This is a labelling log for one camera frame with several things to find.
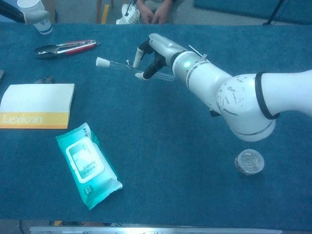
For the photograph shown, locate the red and steel tongs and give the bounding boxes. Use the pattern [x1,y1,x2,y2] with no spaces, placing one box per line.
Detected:
[34,39,101,60]

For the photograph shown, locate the round clear paper clip box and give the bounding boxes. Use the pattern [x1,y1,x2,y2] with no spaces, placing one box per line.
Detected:
[234,149,265,177]

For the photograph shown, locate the seated person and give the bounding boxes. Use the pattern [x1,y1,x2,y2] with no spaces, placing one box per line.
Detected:
[135,0,178,24]

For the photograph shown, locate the teal wet wipes pack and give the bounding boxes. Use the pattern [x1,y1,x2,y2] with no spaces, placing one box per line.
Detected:
[55,122,124,211]

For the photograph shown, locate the blue table cloth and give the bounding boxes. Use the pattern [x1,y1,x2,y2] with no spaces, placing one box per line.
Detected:
[0,21,312,231]

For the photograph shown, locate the aluminium rail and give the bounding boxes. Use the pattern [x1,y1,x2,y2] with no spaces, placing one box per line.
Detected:
[29,226,283,234]

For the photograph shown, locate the white yellow Lexicon book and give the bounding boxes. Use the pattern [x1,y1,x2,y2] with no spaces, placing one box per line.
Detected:
[0,83,76,130]

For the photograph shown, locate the clear glass test tube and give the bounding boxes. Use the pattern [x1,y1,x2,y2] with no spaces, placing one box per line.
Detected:
[107,60,175,82]

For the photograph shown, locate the thin metal rod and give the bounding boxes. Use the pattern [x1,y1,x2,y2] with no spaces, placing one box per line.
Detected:
[188,44,208,59]

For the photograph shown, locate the white sneaker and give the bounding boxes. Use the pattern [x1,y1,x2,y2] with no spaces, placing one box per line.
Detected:
[115,2,141,25]

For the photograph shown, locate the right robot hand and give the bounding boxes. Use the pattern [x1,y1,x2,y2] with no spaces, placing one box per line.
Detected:
[133,33,190,80]

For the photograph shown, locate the black tripod leg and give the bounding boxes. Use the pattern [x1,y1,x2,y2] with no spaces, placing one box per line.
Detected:
[262,0,286,26]

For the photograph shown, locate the small white stopper cap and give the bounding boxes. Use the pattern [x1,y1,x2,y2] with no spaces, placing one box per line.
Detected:
[95,57,110,68]

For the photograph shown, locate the stack of white paper cups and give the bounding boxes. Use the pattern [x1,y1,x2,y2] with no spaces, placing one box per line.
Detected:
[17,0,53,35]

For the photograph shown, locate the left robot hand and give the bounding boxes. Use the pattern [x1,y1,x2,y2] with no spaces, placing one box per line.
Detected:
[0,2,49,24]

